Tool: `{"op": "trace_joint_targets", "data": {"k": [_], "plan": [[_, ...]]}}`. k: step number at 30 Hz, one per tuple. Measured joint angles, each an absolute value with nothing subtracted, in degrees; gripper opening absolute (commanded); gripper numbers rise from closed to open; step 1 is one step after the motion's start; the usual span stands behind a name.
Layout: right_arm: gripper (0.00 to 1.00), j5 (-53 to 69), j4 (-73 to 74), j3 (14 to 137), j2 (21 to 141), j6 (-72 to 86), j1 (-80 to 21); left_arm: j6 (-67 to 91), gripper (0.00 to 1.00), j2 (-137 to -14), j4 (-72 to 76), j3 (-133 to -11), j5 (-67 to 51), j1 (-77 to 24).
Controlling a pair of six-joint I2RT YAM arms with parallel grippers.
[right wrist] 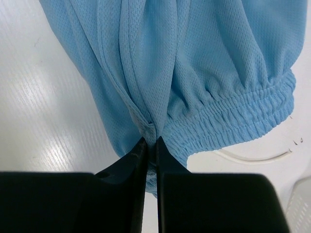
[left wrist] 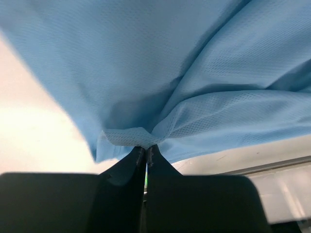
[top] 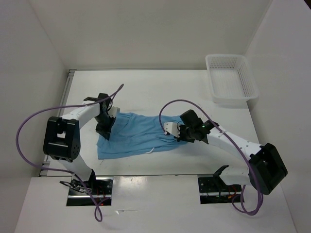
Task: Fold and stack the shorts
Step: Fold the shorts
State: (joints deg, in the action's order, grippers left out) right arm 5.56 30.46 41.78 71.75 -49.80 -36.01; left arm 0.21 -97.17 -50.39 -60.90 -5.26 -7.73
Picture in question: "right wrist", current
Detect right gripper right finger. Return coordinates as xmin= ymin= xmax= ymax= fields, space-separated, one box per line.
xmin=155 ymin=138 xmax=290 ymax=233

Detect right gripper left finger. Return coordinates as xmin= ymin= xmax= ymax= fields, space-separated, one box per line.
xmin=0 ymin=139 xmax=148 ymax=233

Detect light blue shorts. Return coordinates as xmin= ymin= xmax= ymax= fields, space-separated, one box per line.
xmin=41 ymin=0 xmax=307 ymax=195

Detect white perforated plastic basket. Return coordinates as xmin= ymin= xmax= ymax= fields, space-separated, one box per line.
xmin=286 ymin=177 xmax=311 ymax=233

